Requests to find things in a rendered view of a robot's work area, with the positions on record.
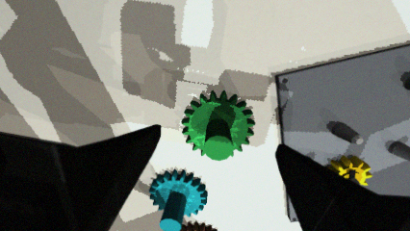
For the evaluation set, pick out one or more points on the teal gear with shaft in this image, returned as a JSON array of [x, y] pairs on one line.
[[178, 195]]

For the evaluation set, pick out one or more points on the brown gear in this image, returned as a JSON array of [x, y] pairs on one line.
[[196, 227]]

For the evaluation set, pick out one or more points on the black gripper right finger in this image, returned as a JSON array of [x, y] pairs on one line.
[[324, 200]]

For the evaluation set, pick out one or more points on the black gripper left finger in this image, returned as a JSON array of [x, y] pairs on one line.
[[93, 180]]

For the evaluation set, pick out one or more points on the yellow gear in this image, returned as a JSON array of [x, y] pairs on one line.
[[352, 168]]

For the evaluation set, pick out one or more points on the green gear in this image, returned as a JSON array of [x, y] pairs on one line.
[[218, 126]]

